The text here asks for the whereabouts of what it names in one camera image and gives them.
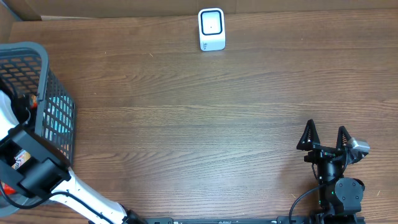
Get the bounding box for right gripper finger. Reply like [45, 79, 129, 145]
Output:
[336, 126, 351, 149]
[297, 119, 320, 151]

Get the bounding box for teal wet wipes pack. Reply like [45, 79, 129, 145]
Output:
[43, 95, 74, 144]

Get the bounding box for orange spaghetti pack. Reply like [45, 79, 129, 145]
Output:
[1, 91, 37, 195]

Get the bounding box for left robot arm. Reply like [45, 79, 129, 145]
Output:
[1, 92, 145, 223]

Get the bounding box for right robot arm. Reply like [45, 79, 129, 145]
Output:
[288, 119, 371, 223]

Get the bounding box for grey plastic basket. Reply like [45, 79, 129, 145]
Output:
[1, 42, 76, 217]

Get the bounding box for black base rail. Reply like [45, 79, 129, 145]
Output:
[136, 216, 366, 224]

